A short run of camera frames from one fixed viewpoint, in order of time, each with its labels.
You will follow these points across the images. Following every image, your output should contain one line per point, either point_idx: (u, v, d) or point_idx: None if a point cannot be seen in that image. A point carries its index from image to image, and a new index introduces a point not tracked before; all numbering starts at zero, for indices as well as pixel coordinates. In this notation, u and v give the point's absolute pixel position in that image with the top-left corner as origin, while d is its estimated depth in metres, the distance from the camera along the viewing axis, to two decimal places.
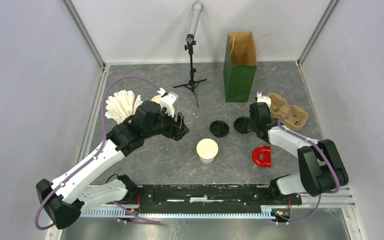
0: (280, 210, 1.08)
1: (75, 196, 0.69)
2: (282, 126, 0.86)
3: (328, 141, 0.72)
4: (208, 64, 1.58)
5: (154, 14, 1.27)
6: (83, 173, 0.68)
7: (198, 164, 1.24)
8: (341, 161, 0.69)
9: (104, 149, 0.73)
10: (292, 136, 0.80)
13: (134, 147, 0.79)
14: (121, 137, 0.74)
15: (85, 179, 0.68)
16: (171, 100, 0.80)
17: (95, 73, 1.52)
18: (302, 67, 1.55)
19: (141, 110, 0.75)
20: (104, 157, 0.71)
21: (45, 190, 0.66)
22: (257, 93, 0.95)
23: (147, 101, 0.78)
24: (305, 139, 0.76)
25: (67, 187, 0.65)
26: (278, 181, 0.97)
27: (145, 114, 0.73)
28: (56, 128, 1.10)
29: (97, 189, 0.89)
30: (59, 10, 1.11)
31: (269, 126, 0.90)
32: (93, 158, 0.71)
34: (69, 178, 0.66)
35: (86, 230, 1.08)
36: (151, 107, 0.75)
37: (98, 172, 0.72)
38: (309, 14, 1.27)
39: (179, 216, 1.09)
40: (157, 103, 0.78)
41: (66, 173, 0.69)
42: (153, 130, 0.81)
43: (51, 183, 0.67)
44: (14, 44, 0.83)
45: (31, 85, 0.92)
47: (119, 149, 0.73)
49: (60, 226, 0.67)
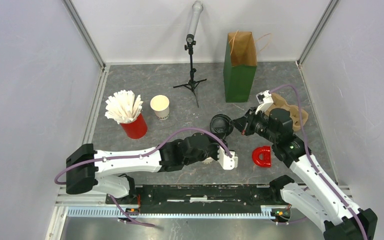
0: (280, 211, 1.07)
1: (99, 177, 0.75)
2: (317, 167, 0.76)
3: (373, 216, 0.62)
4: (208, 64, 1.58)
5: (154, 15, 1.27)
6: (124, 162, 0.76)
7: (198, 165, 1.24)
8: (374, 231, 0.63)
9: (152, 154, 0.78)
10: (328, 191, 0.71)
13: (172, 169, 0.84)
14: (165, 155, 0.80)
15: (121, 167, 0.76)
16: (227, 166, 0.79)
17: (95, 73, 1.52)
18: (302, 67, 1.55)
19: (188, 143, 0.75)
20: (146, 162, 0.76)
21: (88, 155, 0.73)
22: (266, 91, 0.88)
23: (196, 135, 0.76)
24: (346, 204, 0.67)
25: (104, 165, 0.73)
26: (283, 190, 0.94)
27: (190, 148, 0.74)
28: (56, 129, 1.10)
29: (110, 177, 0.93)
30: (59, 10, 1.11)
31: (294, 151, 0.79)
32: (139, 156, 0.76)
34: (111, 159, 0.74)
35: (86, 229, 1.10)
36: (200, 143, 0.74)
37: (133, 168, 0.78)
38: (309, 14, 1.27)
39: (179, 216, 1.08)
40: (205, 137, 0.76)
41: (111, 151, 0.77)
42: (197, 158, 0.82)
43: (95, 152, 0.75)
44: (15, 44, 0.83)
45: (31, 85, 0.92)
47: (161, 164, 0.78)
49: (67, 191, 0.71)
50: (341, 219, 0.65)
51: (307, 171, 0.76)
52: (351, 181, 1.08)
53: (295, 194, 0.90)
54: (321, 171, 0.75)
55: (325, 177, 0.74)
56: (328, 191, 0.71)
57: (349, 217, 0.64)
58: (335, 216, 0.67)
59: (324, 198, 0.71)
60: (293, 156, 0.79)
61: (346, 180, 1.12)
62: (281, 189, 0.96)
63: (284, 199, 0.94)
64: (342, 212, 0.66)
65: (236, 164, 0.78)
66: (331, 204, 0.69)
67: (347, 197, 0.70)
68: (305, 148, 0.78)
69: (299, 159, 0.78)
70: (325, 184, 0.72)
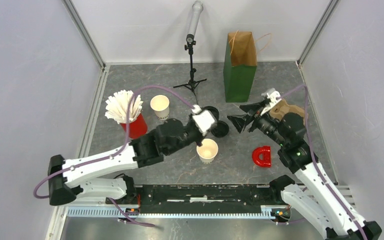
0: (280, 210, 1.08)
1: (77, 183, 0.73)
2: (324, 176, 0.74)
3: (378, 229, 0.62)
4: (208, 64, 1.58)
5: (154, 15, 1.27)
6: (95, 166, 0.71)
7: (198, 164, 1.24)
8: None
9: (122, 152, 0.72)
10: (334, 202, 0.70)
13: (152, 162, 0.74)
14: (141, 149, 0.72)
15: (94, 172, 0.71)
16: (206, 124, 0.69)
17: (95, 73, 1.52)
18: (302, 67, 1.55)
19: (159, 131, 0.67)
20: (119, 161, 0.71)
21: (57, 166, 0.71)
22: (273, 92, 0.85)
23: (167, 121, 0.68)
24: (352, 217, 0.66)
25: (74, 173, 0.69)
26: (284, 191, 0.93)
27: (163, 137, 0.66)
28: (56, 129, 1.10)
29: (101, 181, 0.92)
30: (59, 10, 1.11)
31: (301, 158, 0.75)
32: (109, 157, 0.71)
34: (80, 166, 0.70)
35: (86, 230, 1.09)
36: (171, 130, 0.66)
37: (107, 170, 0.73)
38: (309, 14, 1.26)
39: (179, 216, 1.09)
40: (178, 120, 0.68)
41: (80, 158, 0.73)
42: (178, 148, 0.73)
43: (64, 161, 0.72)
44: (15, 45, 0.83)
45: (31, 85, 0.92)
47: (136, 160, 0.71)
49: (52, 203, 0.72)
50: (346, 232, 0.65)
51: (313, 181, 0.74)
52: (351, 180, 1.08)
53: (297, 197, 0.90)
54: (327, 180, 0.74)
55: (331, 187, 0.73)
56: (333, 202, 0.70)
57: (354, 230, 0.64)
58: (340, 227, 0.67)
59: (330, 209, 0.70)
60: (299, 164, 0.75)
61: (346, 180, 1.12)
62: (281, 190, 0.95)
63: (284, 200, 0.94)
64: (348, 224, 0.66)
65: (210, 114, 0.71)
66: (336, 215, 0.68)
67: (353, 208, 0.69)
68: (312, 156, 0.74)
69: (305, 167, 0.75)
70: (331, 195, 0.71)
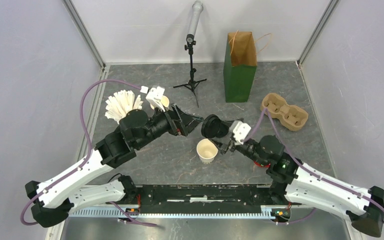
0: (280, 211, 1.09)
1: (60, 202, 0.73)
2: (316, 173, 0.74)
3: (381, 193, 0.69)
4: (208, 64, 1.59)
5: (154, 15, 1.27)
6: (65, 183, 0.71)
7: (198, 164, 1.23)
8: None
9: (90, 160, 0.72)
10: (339, 189, 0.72)
13: (123, 159, 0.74)
14: (110, 149, 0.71)
15: (67, 189, 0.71)
16: (153, 94, 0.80)
17: (95, 73, 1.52)
18: (302, 67, 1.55)
19: (124, 124, 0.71)
20: (88, 169, 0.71)
21: (33, 191, 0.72)
22: (243, 124, 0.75)
23: (129, 113, 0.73)
24: (360, 194, 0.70)
25: (49, 195, 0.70)
26: (288, 193, 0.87)
27: (128, 130, 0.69)
28: (56, 128, 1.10)
29: (92, 189, 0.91)
30: (59, 10, 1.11)
31: (288, 169, 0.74)
32: (78, 169, 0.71)
34: (52, 186, 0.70)
35: (86, 230, 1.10)
36: (136, 121, 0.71)
37: (81, 182, 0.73)
38: (309, 14, 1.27)
39: (179, 216, 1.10)
40: (140, 111, 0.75)
41: (52, 178, 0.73)
42: (145, 139, 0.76)
43: (38, 186, 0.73)
44: (15, 45, 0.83)
45: (31, 85, 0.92)
47: (105, 163, 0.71)
49: (44, 225, 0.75)
50: (364, 211, 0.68)
51: (311, 182, 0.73)
52: (351, 180, 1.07)
53: (302, 194, 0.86)
54: (321, 175, 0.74)
55: (327, 179, 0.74)
56: (337, 190, 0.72)
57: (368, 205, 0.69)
58: (356, 209, 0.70)
59: (339, 197, 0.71)
60: (288, 174, 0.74)
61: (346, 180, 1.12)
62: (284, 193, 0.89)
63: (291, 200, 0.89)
64: (361, 202, 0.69)
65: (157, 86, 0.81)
66: (347, 201, 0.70)
67: (352, 185, 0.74)
68: (296, 161, 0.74)
69: (297, 175, 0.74)
70: (333, 185, 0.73)
